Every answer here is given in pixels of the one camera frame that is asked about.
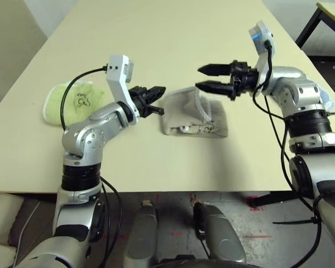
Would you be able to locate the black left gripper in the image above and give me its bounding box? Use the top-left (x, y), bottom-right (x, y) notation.
top-left (128, 85), bottom-right (167, 119)

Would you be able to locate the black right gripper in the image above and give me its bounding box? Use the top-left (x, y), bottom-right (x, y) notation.
top-left (194, 60), bottom-right (260, 101)

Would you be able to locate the beige towel with white trim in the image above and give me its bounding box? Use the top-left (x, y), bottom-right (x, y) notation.
top-left (159, 86), bottom-right (229, 140)

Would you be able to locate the light green folded towel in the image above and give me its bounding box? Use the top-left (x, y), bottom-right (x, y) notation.
top-left (42, 80), bottom-right (107, 128)

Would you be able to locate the light blue folded towel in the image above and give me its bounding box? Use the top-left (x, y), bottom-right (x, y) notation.
top-left (319, 87), bottom-right (335, 111)

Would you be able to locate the black-framed side table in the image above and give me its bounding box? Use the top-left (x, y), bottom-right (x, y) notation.
top-left (295, 2), bottom-right (335, 57)

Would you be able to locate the grey left robot leg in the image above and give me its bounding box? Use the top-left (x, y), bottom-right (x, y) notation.
top-left (122, 202), bottom-right (159, 268)

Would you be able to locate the grey robot leg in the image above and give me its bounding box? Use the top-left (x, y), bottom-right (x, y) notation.
top-left (122, 202), bottom-right (159, 268)
top-left (193, 202), bottom-right (247, 265)

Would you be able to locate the grey right robot leg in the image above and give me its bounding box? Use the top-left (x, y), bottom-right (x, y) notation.
top-left (193, 202), bottom-right (247, 265)

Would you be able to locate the black robot torso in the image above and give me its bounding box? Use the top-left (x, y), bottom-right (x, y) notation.
top-left (155, 255), bottom-right (258, 268)

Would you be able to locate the cream fabric cushion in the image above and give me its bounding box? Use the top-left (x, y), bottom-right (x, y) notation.
top-left (0, 192), bottom-right (25, 268)

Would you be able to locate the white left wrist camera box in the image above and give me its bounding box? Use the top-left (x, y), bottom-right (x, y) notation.
top-left (105, 54), bottom-right (142, 124)

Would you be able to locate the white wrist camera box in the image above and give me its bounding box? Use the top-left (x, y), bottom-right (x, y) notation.
top-left (248, 20), bottom-right (276, 85)
top-left (105, 54), bottom-right (142, 124)

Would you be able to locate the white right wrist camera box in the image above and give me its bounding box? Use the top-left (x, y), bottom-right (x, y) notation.
top-left (248, 20), bottom-right (276, 85)

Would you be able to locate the black table frame bar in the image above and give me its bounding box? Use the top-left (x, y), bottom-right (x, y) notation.
top-left (246, 190), bottom-right (297, 209)

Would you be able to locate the thin white cable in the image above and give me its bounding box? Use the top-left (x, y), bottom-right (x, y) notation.
top-left (15, 200), bottom-right (42, 265)

